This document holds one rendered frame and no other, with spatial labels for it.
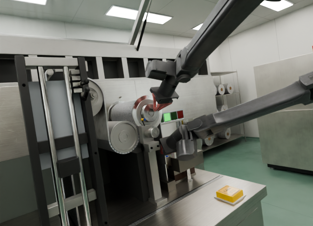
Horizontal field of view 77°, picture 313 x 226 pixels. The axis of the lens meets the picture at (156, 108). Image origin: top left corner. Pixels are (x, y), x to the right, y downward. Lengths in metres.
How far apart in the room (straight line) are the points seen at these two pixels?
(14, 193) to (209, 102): 1.32
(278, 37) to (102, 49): 4.65
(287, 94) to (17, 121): 1.02
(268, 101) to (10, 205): 1.05
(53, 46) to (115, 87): 0.35
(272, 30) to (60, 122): 5.20
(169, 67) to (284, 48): 4.75
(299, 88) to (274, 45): 4.68
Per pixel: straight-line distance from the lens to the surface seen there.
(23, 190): 1.05
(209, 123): 0.71
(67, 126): 0.60
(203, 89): 1.58
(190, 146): 0.71
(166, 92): 0.70
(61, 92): 0.60
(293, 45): 5.26
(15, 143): 1.01
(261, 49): 5.50
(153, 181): 0.81
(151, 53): 1.31
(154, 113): 0.81
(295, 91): 0.73
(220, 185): 0.94
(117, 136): 0.76
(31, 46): 1.07
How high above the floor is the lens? 1.28
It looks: 1 degrees down
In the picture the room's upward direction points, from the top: 8 degrees counter-clockwise
